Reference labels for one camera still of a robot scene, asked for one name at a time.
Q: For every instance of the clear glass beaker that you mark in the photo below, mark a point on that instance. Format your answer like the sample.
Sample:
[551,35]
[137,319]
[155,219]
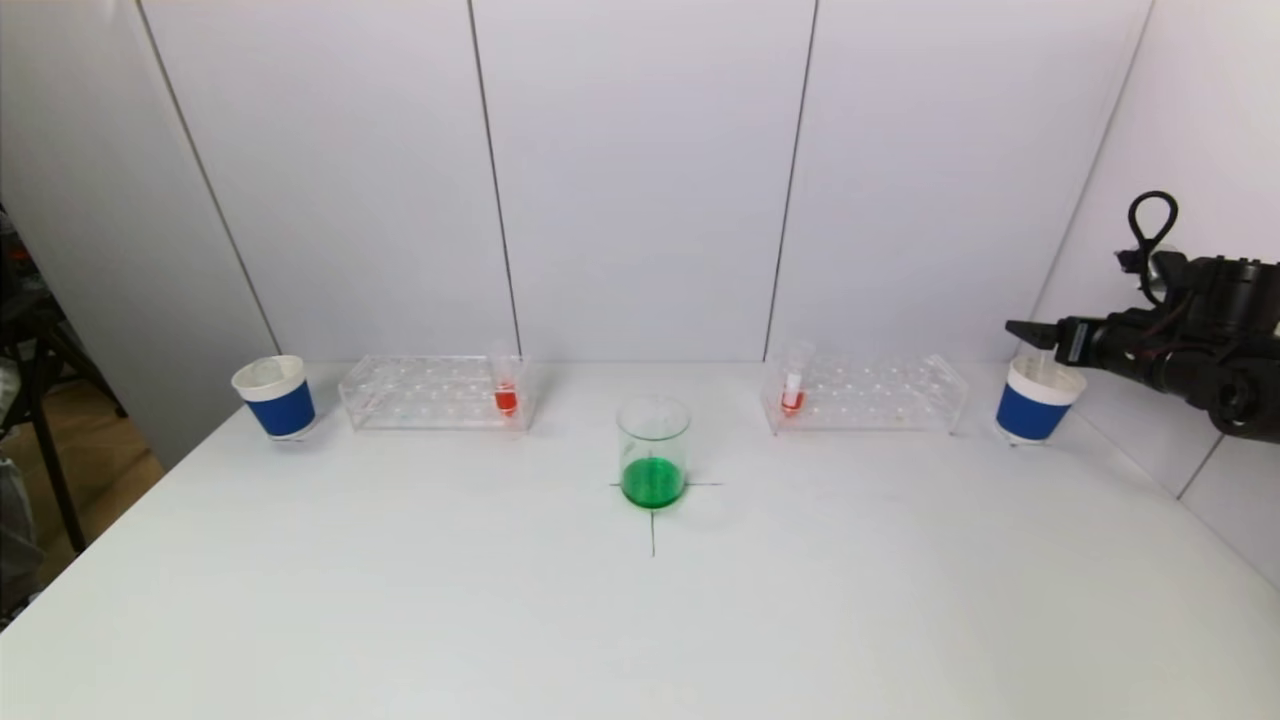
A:
[653,485]

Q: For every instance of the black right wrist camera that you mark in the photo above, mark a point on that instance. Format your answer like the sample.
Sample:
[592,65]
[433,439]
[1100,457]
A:
[1160,268]

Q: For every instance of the blue pigment test tube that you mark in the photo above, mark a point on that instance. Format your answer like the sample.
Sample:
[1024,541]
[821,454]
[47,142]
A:
[266,373]

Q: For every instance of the white-labelled red pigment test tube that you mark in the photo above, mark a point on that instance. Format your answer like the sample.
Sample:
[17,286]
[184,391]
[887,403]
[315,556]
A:
[792,400]

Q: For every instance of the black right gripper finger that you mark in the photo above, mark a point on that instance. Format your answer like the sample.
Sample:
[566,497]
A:
[1032,333]

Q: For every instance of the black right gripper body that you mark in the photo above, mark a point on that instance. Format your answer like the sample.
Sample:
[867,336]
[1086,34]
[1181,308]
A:
[1074,340]

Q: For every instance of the grey fabric bundle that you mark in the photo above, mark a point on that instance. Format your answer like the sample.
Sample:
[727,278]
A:
[18,530]

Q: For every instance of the clear acrylic test tube rack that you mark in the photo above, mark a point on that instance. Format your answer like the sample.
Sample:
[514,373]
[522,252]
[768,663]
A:
[860,395]
[430,395]

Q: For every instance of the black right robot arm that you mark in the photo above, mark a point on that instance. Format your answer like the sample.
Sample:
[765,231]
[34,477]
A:
[1215,350]

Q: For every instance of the black metal stool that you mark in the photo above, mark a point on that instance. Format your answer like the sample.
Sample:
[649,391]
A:
[30,320]

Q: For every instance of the yellow pigment test tube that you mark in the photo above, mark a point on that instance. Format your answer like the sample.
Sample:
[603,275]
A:
[1046,358]

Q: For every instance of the white paper cup blue sleeve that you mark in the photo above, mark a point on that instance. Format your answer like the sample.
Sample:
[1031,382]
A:
[1030,412]
[281,410]

